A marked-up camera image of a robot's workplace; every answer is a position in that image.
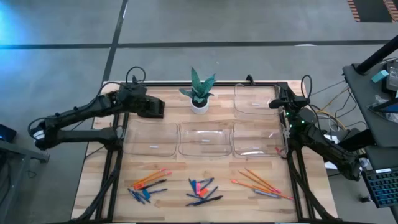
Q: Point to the black desk leg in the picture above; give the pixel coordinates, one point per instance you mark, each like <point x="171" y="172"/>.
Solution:
<point x="357" y="138"/>

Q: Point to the clear plastic bin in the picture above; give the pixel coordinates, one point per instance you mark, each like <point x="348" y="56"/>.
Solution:
<point x="258" y="137"/>
<point x="255" y="96"/>
<point x="205" y="146"/>
<point x="140" y="137"/>

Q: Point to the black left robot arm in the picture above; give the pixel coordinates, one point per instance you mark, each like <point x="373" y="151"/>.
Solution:
<point x="102" y="104"/>

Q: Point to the tablet with blue screen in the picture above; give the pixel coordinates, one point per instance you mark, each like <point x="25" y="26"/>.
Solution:
<point x="390" y="108"/>

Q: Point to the dark grey metal stand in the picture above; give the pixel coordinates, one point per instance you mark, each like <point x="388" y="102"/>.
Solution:
<point x="18" y="151"/>

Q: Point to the dark grey side desk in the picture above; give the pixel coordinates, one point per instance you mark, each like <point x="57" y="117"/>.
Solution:
<point x="367" y="124"/>

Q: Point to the small red clip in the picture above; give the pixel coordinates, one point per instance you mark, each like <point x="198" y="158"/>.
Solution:
<point x="279" y="150"/>

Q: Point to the pink eraser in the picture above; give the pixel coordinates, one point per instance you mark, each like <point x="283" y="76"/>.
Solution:
<point x="198" y="188"/>

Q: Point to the black aluminium table frame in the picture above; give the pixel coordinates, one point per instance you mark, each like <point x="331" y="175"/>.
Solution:
<point x="224" y="84"/>

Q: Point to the black keyboard with blue keys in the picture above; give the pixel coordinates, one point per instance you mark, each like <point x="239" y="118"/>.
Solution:
<point x="382" y="188"/>

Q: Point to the black device with blue light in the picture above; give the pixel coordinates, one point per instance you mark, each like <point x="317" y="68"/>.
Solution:
<point x="7" y="133"/>

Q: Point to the green plant in white pot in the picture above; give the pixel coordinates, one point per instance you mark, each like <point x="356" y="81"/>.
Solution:
<point x="199" y="109"/>

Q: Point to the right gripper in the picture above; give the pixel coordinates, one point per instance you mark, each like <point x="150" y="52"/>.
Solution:
<point x="292" y="102"/>

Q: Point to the black slanted pole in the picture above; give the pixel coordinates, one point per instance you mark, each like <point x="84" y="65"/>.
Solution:
<point x="377" y="56"/>

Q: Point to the clear plastic bottle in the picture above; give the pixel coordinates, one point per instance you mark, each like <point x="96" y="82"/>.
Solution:
<point x="364" y="162"/>

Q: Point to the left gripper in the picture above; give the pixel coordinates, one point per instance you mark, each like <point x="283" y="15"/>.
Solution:
<point x="140" y="104"/>

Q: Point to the black electronic device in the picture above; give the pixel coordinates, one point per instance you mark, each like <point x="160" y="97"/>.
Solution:
<point x="392" y="74"/>

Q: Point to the black frame clamp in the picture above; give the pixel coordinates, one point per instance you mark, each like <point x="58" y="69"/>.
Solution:
<point x="249" y="79"/>
<point x="134" y="79"/>

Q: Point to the dark mat with striped edges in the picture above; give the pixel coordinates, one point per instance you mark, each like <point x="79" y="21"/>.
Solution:
<point x="373" y="9"/>

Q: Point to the white paper sheet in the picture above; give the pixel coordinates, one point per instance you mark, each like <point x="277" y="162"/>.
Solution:
<point x="330" y="138"/>
<point x="331" y="165"/>

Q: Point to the grey purple pen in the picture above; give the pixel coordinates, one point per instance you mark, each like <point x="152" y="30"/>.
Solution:
<point x="265" y="194"/>

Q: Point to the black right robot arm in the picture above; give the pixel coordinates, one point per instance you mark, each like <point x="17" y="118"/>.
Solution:
<point x="326" y="146"/>

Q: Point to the blue eraser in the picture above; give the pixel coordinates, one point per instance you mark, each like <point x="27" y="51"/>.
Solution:
<point x="194" y="186"/>
<point x="146" y="194"/>

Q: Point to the black gripper rest block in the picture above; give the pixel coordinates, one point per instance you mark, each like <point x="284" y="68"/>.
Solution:
<point x="158" y="109"/>

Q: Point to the small teal box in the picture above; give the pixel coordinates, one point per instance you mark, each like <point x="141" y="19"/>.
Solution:
<point x="380" y="76"/>

